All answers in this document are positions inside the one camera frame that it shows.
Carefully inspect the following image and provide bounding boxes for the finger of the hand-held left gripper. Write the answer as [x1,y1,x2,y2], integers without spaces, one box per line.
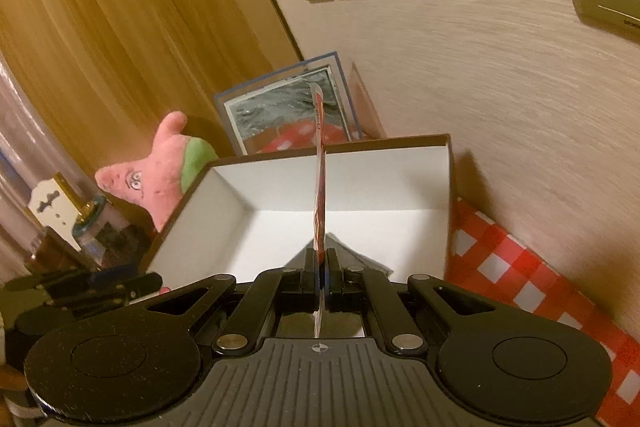
[44,273,164,308]
[4,270,94,292]

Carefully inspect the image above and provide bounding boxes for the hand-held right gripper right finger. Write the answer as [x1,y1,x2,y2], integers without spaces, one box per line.
[325,250,496,355]

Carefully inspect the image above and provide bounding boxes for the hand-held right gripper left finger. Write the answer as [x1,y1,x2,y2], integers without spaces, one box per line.
[150,249,321,355]

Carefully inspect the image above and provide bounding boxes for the red packet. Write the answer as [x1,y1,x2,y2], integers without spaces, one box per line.
[306,79,329,339]

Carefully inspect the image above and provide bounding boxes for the white cardboard box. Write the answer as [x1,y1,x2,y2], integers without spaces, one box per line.
[140,134,456,289]

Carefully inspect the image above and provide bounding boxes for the dark brown bottle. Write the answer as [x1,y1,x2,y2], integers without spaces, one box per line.
[24,229,98,278]

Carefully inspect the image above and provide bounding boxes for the glass jar with dark lid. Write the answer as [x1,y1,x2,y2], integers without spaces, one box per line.
[71,196,151,272]

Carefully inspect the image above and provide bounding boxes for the pink starfish plush toy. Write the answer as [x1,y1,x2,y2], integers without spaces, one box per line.
[95,111,220,233]

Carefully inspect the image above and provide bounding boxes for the blue framed picture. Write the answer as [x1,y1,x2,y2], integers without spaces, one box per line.
[215,52,362,156]

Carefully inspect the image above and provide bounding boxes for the red checkered tablecloth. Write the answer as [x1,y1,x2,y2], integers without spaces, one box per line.
[444,199,640,418]

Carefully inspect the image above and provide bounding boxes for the wooden cabinet panel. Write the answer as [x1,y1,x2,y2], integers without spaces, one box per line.
[0,0,304,168]

